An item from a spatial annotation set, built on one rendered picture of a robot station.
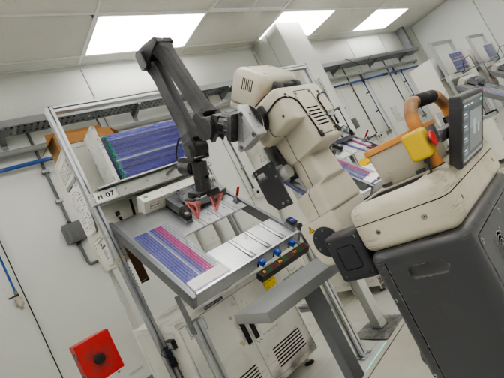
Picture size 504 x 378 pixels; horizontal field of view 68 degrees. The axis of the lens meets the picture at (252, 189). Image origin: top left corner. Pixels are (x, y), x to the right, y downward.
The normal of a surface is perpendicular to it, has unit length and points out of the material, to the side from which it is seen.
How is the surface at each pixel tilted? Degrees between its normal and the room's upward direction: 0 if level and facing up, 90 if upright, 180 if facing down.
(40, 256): 90
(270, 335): 90
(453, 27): 90
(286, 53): 90
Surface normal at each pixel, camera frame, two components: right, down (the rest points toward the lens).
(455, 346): -0.64, 0.28
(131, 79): 0.55, -0.33
